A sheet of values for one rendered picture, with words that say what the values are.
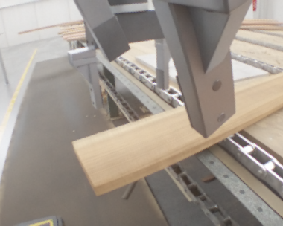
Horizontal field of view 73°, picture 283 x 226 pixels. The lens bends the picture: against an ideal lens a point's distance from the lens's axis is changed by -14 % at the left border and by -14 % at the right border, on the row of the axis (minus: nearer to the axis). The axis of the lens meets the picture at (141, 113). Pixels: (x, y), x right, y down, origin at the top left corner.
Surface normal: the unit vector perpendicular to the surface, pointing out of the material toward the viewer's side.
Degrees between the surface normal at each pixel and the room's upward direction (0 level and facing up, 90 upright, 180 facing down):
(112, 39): 97
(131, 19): 90
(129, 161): 0
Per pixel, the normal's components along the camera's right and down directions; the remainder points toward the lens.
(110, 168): -0.07, -0.88
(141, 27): 0.48, 0.38
